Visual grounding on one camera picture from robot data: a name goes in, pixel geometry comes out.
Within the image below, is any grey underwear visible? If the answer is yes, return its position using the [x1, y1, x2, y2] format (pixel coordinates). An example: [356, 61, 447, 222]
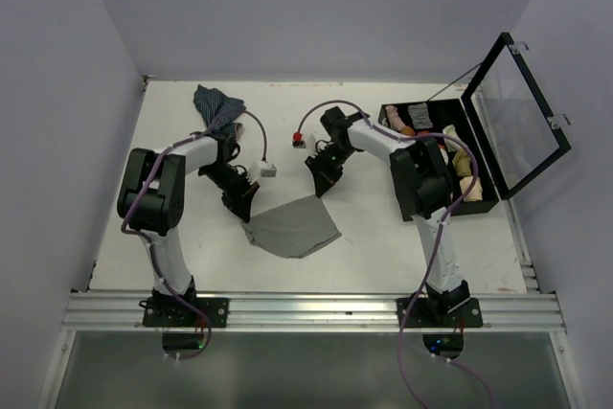
[241, 195, 342, 259]

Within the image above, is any purple cable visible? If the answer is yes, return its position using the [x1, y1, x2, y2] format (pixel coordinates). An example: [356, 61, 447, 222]
[296, 100, 494, 409]
[119, 109, 269, 360]

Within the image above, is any striped blue cloth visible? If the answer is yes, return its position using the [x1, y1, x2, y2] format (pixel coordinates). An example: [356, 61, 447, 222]
[193, 84, 246, 139]

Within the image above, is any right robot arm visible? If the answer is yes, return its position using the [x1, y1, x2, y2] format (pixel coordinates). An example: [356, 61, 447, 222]
[305, 106, 470, 326]

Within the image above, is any brown rolled sock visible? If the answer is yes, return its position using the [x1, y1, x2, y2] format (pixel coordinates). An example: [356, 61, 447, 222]
[400, 125, 416, 137]

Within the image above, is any white rolled sock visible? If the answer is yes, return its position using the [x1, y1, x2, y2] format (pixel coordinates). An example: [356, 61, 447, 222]
[438, 145, 450, 166]

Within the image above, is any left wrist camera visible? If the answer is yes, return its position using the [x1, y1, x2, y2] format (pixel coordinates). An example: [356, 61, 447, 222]
[247, 160, 277, 182]

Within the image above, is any olive rolled sock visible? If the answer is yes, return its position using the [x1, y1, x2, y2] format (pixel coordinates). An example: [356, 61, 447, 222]
[452, 149, 472, 178]

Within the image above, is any grey striped rolled sock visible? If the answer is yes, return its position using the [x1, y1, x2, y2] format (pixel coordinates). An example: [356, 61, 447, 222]
[407, 102, 433, 131]

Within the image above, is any pink rolled sock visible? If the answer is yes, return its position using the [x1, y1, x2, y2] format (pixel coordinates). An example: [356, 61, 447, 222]
[385, 105, 406, 132]

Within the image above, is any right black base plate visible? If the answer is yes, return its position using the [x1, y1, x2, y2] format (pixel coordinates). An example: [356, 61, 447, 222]
[405, 297, 484, 329]

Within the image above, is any glass box lid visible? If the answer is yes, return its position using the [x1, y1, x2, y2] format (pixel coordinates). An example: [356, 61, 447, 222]
[461, 32, 571, 200]

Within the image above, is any aluminium rail frame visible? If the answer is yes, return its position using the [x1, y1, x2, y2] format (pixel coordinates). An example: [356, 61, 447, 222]
[35, 289, 583, 409]

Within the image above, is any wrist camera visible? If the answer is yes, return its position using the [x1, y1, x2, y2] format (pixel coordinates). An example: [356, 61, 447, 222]
[247, 160, 277, 182]
[291, 131, 317, 151]

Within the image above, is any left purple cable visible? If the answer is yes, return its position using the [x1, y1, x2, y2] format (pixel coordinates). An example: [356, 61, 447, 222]
[119, 109, 269, 360]

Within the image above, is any black storage box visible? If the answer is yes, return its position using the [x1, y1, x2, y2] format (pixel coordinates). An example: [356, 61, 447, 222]
[378, 99, 498, 216]

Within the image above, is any pale green rolled sock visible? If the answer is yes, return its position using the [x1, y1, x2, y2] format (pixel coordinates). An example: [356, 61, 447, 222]
[443, 125, 460, 142]

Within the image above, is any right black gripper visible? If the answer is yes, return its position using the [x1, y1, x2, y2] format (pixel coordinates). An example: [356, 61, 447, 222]
[306, 141, 357, 194]

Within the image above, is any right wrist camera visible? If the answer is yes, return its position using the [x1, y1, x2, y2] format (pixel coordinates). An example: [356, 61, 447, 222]
[291, 131, 317, 151]

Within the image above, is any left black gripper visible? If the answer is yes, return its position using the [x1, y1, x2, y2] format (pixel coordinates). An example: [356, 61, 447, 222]
[199, 163, 260, 221]

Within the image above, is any cream rolled sock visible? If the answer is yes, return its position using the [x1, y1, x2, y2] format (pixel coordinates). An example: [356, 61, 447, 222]
[460, 176, 483, 202]

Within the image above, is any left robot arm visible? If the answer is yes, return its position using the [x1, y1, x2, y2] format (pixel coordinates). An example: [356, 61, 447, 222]
[117, 133, 260, 326]

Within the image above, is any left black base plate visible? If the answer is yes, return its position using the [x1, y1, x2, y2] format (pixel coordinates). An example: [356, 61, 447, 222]
[139, 288, 230, 328]

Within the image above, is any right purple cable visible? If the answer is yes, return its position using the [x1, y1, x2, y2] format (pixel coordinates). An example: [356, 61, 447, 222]
[296, 100, 494, 409]

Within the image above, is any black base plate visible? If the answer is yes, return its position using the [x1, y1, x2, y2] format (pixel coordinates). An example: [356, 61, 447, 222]
[405, 297, 484, 329]
[139, 288, 230, 328]

